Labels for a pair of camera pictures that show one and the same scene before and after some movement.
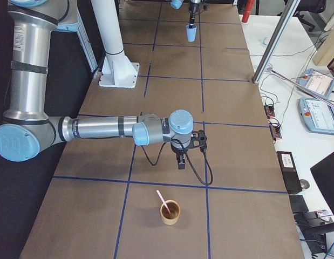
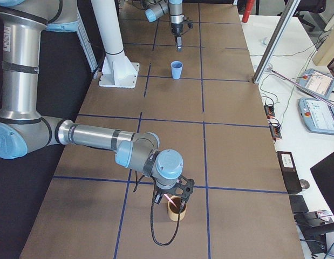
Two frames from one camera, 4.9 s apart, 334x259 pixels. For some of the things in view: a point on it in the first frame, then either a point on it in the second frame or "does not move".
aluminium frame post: [275, 41] does not move
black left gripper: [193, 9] → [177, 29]
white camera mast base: [118, 70] does not move
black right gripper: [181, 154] → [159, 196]
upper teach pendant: [318, 81] does not move
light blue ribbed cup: [191, 33] → [176, 68]
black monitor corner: [327, 172] does not move
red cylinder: [249, 8] does not move
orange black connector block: [269, 111] does not move
